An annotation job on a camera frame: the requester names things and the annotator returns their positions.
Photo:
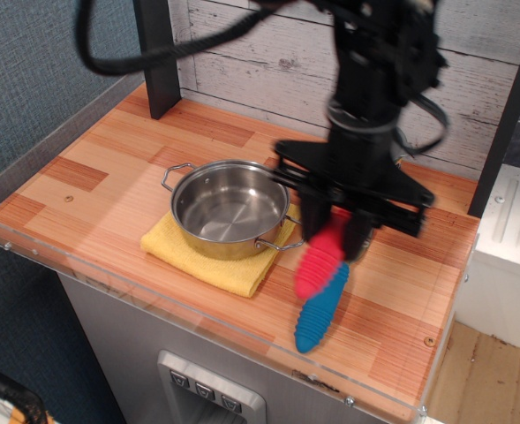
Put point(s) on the yellow cloth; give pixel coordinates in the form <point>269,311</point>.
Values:
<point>242,277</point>

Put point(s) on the grey toy fridge cabinet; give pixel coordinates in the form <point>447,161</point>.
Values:
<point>247,341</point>

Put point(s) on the clear acrylic guard rail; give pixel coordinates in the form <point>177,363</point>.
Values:
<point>81,201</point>

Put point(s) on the red handled metal spoon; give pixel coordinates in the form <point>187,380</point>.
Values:
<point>323,257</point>

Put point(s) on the dark right vertical post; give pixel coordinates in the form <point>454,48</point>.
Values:
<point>497,151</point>

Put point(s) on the silver dispenser button panel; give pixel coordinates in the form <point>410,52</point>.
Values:
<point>198,395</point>

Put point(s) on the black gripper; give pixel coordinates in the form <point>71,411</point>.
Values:
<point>353,170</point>

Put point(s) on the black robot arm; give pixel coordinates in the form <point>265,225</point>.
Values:
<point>387,53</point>

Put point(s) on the green orange patterned can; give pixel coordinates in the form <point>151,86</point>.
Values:
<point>398,151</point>

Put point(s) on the white cabinet on right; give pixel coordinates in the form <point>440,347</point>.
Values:
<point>489,298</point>

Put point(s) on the stainless steel pot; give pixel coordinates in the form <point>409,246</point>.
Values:
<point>229,209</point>

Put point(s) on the blue handled metal fork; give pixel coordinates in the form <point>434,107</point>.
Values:
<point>318,312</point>

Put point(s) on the orange object bottom left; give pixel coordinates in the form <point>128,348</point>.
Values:
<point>19,417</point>

